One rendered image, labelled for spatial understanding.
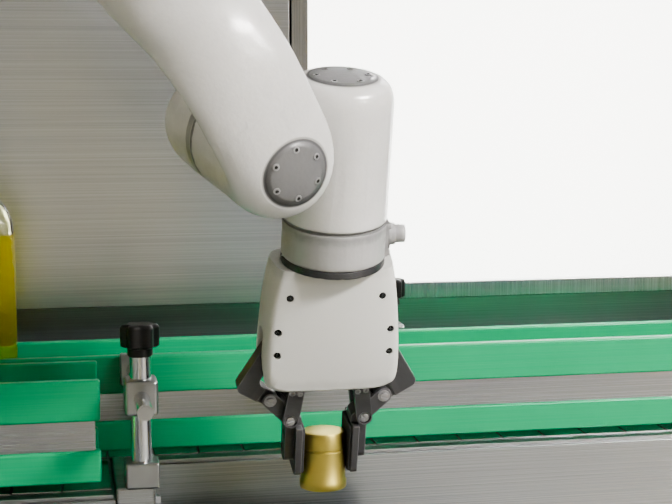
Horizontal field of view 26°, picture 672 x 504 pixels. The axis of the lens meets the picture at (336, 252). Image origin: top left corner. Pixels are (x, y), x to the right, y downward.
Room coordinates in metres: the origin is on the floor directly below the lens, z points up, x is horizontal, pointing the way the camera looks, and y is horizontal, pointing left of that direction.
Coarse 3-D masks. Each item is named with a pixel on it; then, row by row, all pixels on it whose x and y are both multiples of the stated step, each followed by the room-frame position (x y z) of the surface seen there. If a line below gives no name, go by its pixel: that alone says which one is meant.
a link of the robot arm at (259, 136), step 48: (144, 0) 0.88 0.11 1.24; (192, 0) 0.87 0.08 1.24; (240, 0) 0.88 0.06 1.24; (144, 48) 0.88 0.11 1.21; (192, 48) 0.87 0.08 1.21; (240, 48) 0.87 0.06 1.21; (288, 48) 0.89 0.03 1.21; (192, 96) 0.87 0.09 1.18; (240, 96) 0.87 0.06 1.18; (288, 96) 0.89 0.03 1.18; (192, 144) 0.95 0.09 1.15; (240, 144) 0.88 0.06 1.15; (288, 144) 0.90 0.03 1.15; (240, 192) 0.90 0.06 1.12; (288, 192) 0.91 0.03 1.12
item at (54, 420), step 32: (0, 384) 1.07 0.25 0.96; (32, 384) 1.08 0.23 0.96; (64, 384) 1.08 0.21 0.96; (96, 384) 1.09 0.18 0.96; (0, 416) 1.07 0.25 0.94; (32, 416) 1.08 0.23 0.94; (64, 416) 1.08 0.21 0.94; (96, 416) 1.09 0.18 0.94; (0, 448) 1.08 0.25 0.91; (32, 448) 1.08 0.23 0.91; (64, 448) 1.09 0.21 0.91; (0, 480) 1.07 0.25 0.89; (32, 480) 1.08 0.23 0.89; (64, 480) 1.08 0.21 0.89; (96, 480) 1.09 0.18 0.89
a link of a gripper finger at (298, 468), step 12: (264, 396) 1.05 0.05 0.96; (276, 396) 1.05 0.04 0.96; (276, 408) 1.05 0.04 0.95; (300, 420) 1.06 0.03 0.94; (288, 432) 1.06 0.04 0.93; (300, 432) 1.05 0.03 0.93; (288, 444) 1.06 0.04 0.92; (300, 444) 1.06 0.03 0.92; (288, 456) 1.07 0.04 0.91; (300, 456) 1.06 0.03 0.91; (300, 468) 1.06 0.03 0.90
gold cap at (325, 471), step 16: (320, 432) 1.07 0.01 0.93; (336, 432) 1.07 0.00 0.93; (320, 448) 1.06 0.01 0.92; (336, 448) 1.07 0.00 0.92; (304, 464) 1.07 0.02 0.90; (320, 464) 1.06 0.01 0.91; (336, 464) 1.07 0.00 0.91; (304, 480) 1.07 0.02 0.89; (320, 480) 1.06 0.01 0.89; (336, 480) 1.07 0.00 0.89
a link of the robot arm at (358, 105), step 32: (320, 96) 0.98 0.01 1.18; (352, 96) 0.97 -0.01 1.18; (384, 96) 0.99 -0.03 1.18; (192, 128) 0.95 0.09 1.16; (352, 128) 0.98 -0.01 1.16; (384, 128) 0.99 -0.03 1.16; (192, 160) 0.96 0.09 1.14; (352, 160) 0.98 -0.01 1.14; (384, 160) 1.00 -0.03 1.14; (352, 192) 0.99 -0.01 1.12; (384, 192) 1.01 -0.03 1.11; (320, 224) 0.99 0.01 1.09; (352, 224) 0.99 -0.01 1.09; (384, 224) 1.02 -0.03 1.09
